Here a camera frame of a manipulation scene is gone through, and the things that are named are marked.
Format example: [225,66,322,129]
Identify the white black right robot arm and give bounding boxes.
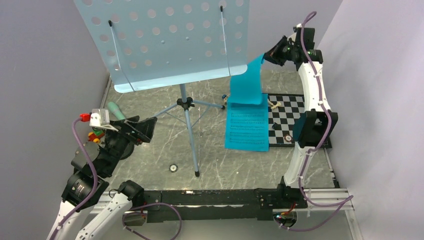
[263,24,338,208]

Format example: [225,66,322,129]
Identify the light blue music stand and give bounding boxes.
[72,0,251,178]

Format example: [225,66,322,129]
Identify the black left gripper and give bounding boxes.
[102,115,157,176]

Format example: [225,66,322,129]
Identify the teal sheet music page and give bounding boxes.
[224,93,269,152]
[227,53,264,105]

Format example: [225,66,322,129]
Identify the mint green toy microphone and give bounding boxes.
[107,101,126,120]

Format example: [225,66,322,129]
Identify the black white chessboard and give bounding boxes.
[266,93,333,149]

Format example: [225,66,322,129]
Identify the beige toy car blue wheels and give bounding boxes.
[222,94,229,102]

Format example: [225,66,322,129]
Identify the red green brick toy car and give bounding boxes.
[88,127,105,144]

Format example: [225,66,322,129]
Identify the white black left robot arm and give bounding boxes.
[47,112,158,240]

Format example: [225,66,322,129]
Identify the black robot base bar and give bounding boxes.
[130,187,308,223]

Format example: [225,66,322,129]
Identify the black microphone desk stand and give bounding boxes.
[114,139,135,160]

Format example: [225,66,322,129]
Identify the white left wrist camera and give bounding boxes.
[79,108,110,129]

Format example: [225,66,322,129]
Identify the red white poker chip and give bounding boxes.
[284,134,293,143]

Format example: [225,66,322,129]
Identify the black chess pawn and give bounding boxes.
[271,122,281,131]

